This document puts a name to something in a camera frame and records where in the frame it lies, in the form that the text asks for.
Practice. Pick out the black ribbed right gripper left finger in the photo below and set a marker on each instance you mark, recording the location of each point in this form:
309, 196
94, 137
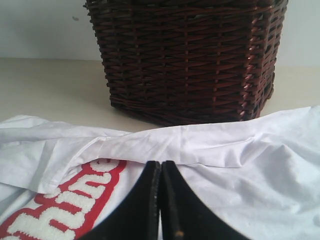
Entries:
137, 216

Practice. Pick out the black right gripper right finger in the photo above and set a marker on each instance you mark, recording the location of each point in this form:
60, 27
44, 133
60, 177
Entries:
183, 215

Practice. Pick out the white shirt with red lettering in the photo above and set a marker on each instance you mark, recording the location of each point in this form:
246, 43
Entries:
262, 177

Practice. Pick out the brown wicker laundry basket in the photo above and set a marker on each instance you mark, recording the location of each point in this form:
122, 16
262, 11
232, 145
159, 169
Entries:
181, 62

